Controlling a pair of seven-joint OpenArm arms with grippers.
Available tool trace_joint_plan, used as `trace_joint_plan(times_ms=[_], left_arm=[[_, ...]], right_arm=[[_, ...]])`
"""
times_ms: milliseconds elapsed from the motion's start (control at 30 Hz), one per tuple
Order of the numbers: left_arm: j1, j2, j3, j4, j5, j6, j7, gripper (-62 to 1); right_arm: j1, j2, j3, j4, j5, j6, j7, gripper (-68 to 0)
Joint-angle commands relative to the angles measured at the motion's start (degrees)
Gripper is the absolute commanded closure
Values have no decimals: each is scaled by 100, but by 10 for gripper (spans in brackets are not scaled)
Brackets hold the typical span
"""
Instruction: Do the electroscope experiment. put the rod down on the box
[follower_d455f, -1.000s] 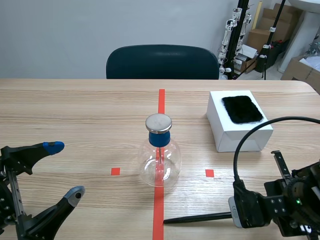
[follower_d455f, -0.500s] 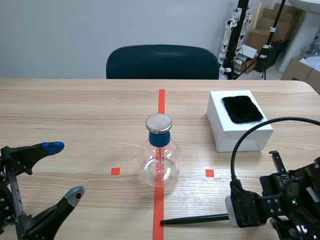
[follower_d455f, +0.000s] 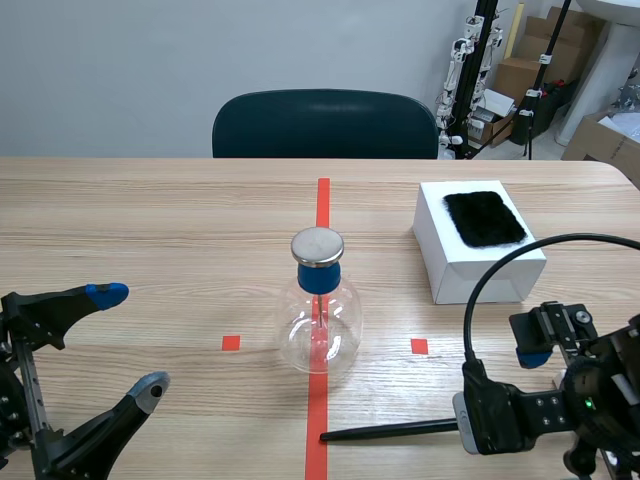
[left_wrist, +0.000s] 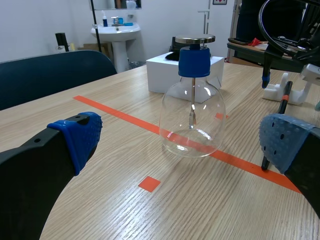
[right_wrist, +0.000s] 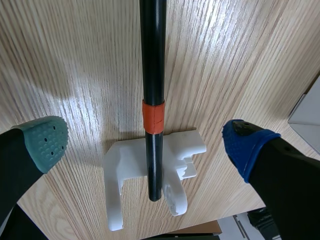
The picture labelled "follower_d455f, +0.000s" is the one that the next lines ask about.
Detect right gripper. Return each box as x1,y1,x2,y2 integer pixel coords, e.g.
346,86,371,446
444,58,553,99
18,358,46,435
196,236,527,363
509,301,640,436

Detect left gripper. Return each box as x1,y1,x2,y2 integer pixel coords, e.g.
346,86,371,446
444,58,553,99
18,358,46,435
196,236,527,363
0,282,171,480

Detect long black rod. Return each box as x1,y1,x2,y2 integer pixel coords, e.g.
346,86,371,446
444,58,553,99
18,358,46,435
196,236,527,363
319,418,459,444

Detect brown cardboard box white sheet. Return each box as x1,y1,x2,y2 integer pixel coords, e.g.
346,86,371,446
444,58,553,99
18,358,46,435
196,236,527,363
560,110,640,177

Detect open cardboard box white papers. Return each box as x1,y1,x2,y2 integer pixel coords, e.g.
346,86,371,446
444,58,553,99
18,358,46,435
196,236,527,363
468,88,517,147

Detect small brown cardboard box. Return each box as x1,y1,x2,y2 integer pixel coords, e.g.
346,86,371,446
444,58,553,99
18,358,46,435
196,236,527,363
494,55,545,104

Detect large brown cardboard box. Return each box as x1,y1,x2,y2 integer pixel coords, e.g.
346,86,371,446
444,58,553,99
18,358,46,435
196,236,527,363
521,5,605,87

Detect black fur patch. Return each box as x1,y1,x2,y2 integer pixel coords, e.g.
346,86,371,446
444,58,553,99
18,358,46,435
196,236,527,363
442,190,531,249

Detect clear glass flask blue stopper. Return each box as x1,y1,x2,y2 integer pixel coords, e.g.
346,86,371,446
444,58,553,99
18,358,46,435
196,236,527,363
276,226,364,376

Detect black tripod stand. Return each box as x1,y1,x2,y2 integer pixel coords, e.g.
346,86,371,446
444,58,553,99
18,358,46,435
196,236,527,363
457,0,503,161
514,0,572,161

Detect small white robot figure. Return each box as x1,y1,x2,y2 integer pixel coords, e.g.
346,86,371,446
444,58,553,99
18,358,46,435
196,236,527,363
434,16,475,150
469,18,504,129

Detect dark blue chair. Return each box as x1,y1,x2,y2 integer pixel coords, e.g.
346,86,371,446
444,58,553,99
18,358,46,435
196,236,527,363
211,88,441,160

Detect black camera cable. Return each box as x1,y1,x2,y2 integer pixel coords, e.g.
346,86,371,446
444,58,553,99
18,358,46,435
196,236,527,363
462,233,640,369

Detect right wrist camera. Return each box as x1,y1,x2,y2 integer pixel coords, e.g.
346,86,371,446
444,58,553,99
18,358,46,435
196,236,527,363
452,362,576,456

